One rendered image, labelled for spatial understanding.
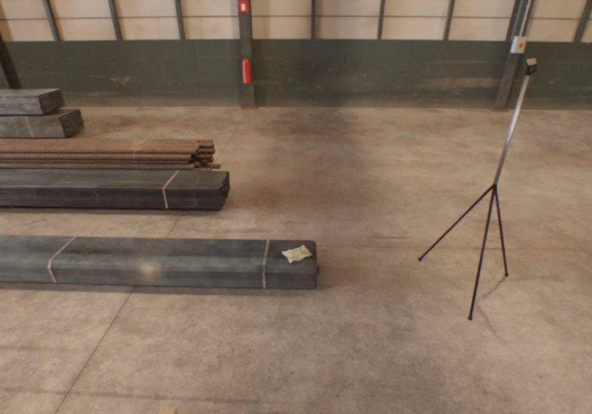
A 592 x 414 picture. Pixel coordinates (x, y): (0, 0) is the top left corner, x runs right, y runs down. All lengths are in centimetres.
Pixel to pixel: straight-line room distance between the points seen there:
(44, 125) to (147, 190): 387
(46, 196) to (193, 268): 233
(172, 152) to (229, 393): 317
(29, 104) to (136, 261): 508
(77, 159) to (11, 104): 284
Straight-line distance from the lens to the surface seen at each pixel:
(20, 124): 783
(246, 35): 844
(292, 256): 270
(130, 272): 298
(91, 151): 511
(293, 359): 236
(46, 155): 544
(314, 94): 868
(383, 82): 882
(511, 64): 956
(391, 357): 245
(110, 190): 418
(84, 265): 315
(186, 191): 382
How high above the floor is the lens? 189
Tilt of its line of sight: 29 degrees down
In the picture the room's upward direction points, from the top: straight up
